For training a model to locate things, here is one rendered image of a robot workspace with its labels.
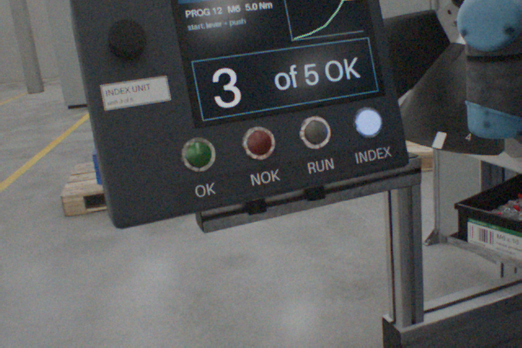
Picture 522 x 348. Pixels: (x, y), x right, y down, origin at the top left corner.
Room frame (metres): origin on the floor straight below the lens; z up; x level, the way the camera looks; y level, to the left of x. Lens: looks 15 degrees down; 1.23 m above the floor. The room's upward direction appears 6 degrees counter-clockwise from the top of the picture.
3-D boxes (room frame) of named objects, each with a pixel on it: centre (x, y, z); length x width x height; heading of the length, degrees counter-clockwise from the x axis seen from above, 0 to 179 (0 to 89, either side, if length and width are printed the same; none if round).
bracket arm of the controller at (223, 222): (0.53, -0.05, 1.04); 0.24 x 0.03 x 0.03; 108
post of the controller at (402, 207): (0.56, -0.14, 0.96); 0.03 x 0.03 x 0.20; 18
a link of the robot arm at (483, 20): (0.72, -0.31, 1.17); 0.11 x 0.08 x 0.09; 145
